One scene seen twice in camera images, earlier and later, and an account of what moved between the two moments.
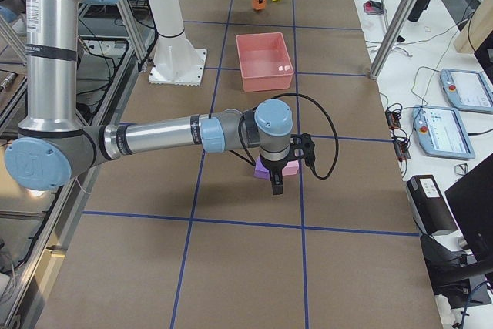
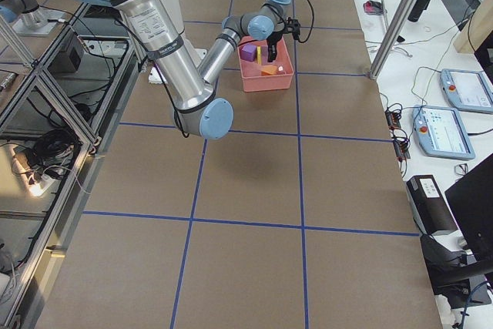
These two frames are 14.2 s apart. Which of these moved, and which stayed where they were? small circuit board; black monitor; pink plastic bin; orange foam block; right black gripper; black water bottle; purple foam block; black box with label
Moved: right black gripper; orange foam block; purple foam block
Stayed: black monitor; small circuit board; black water bottle; black box with label; pink plastic bin
